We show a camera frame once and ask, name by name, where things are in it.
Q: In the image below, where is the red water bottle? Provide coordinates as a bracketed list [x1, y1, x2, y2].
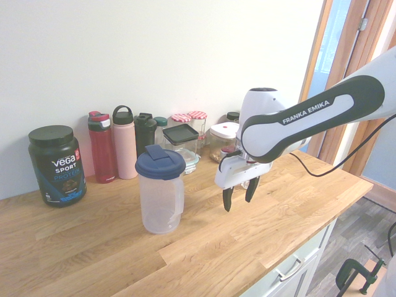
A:
[87, 111, 119, 184]

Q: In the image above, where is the black shaker bottle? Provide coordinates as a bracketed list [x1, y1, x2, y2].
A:
[133, 112, 158, 159]

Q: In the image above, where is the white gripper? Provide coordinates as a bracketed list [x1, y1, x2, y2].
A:
[215, 151, 273, 213]

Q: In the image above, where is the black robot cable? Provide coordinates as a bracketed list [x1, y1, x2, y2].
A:
[290, 113, 396, 178]

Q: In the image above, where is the green metal clamp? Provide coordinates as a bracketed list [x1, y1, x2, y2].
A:
[335, 244, 386, 297]

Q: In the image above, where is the clear bottle with green cap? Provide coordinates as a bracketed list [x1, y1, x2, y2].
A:
[153, 116, 169, 147]

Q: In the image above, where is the black Vega protein tub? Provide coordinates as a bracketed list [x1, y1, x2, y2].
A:
[27, 124, 88, 209]

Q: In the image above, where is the glass food container with lid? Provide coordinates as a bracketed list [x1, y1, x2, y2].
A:
[175, 147, 199, 176]

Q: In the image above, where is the white cabinet drawer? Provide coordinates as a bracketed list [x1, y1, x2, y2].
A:
[238, 216, 338, 297]

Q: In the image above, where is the glass jar with white lid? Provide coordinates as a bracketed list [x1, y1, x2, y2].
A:
[209, 121, 239, 164]

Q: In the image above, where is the pink bottle with black cap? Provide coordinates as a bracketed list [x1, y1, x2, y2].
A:
[111, 105, 139, 180]

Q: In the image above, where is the clear canister, black square lid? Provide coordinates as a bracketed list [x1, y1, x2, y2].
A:
[161, 124, 200, 156]

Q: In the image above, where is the metal drawer handle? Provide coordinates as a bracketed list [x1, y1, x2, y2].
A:
[275, 257, 306, 282]

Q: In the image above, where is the jar with red checkered lid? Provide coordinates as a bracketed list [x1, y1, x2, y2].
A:
[171, 113, 191, 128]
[187, 110, 208, 149]

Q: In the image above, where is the wooden door frame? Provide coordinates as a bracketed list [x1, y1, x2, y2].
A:
[297, 0, 396, 214]

